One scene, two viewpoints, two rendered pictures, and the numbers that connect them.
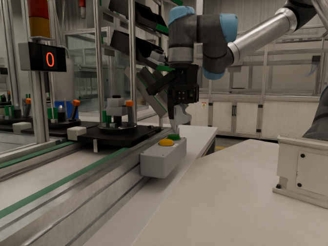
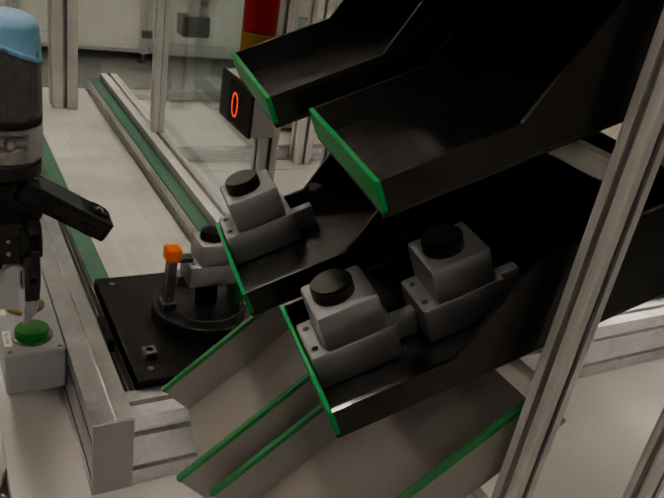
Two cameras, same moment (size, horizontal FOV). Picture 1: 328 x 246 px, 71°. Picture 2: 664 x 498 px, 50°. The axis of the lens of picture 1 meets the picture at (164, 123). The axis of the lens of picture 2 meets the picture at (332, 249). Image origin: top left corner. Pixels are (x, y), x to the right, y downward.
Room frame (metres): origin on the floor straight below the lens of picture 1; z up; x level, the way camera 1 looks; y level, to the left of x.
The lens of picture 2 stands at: (1.42, -0.40, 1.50)
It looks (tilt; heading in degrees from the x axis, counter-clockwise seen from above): 26 degrees down; 127
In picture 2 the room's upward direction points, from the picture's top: 10 degrees clockwise
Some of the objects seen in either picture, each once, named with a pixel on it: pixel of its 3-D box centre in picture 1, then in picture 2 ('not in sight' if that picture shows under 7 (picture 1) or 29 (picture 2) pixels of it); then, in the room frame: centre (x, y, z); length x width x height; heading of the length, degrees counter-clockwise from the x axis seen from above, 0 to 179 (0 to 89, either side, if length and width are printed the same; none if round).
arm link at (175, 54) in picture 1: (181, 57); (5, 140); (0.71, -0.05, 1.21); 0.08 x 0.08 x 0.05
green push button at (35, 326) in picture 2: (173, 138); (32, 334); (0.71, -0.03, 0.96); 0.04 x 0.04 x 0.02
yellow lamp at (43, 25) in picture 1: (39, 28); (257, 48); (0.67, 0.34, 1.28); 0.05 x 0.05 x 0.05
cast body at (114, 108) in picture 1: (114, 105); (217, 254); (0.81, 0.18, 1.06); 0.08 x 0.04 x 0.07; 69
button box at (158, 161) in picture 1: (166, 153); (25, 324); (0.65, -0.01, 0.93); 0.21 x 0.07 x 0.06; 159
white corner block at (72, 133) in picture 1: (76, 133); not in sight; (0.75, 0.29, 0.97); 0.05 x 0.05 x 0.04; 69
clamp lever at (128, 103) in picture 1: (128, 112); (176, 273); (0.79, 0.13, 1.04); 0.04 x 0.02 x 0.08; 69
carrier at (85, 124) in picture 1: (61, 114); not in sight; (0.89, 0.40, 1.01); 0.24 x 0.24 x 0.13; 69
